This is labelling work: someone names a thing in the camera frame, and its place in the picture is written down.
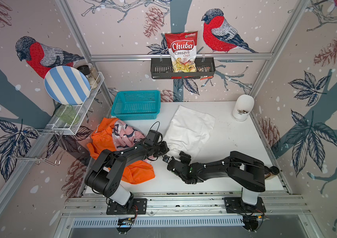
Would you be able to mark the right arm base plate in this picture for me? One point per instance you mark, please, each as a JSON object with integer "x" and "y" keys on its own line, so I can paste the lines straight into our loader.
{"x": 237, "y": 206}

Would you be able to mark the clear spice jar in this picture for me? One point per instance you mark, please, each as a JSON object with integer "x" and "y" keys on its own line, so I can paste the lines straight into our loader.
{"x": 95, "y": 74}

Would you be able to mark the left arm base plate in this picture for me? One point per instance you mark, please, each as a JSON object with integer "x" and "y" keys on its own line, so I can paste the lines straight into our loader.
{"x": 135, "y": 206}

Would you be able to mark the pink patterned garment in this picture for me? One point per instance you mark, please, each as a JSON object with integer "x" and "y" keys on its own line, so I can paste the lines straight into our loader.
{"x": 125, "y": 136}

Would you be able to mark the black wall shelf basket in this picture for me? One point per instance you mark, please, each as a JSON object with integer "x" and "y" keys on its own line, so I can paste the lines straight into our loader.
{"x": 166, "y": 69}

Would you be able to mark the teal plastic basket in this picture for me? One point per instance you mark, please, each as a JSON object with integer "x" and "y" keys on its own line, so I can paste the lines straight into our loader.
{"x": 136, "y": 105}

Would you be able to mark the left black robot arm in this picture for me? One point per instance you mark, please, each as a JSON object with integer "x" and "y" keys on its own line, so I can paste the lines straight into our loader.
{"x": 105, "y": 175}

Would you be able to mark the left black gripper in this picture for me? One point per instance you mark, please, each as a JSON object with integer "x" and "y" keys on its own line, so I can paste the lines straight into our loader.
{"x": 165, "y": 148}

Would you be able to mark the green glass cup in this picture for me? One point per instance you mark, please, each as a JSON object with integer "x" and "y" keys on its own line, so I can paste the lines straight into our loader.
{"x": 67, "y": 114}

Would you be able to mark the white wire wall rack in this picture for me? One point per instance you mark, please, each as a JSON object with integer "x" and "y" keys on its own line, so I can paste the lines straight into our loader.
{"x": 50, "y": 144}

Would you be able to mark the orange garment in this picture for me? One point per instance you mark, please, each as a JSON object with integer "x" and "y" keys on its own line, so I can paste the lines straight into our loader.
{"x": 136, "y": 173}

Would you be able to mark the dark lid spice jar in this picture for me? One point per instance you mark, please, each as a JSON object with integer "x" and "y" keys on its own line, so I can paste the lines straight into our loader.
{"x": 85, "y": 69}

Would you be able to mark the blue striped plate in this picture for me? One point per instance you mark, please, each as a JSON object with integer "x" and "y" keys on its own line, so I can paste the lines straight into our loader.
{"x": 67, "y": 85}

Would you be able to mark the aluminium mounting rail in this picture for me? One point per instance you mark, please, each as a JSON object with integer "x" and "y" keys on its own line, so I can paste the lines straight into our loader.
{"x": 180, "y": 204}

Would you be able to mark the white shorts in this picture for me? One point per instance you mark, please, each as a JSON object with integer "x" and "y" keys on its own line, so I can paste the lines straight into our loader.
{"x": 188, "y": 132}

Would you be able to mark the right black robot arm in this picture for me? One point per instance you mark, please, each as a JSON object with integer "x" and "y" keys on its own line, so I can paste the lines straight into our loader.
{"x": 245, "y": 170}

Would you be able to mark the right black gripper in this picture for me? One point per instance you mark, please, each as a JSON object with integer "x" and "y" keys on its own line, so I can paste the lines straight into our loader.
{"x": 184, "y": 159}

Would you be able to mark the red Chuba chips bag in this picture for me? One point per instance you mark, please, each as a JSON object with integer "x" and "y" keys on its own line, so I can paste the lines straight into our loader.
{"x": 182, "y": 48}

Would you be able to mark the white ceramic holder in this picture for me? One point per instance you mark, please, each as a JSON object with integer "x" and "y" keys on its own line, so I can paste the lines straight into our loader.
{"x": 243, "y": 108}

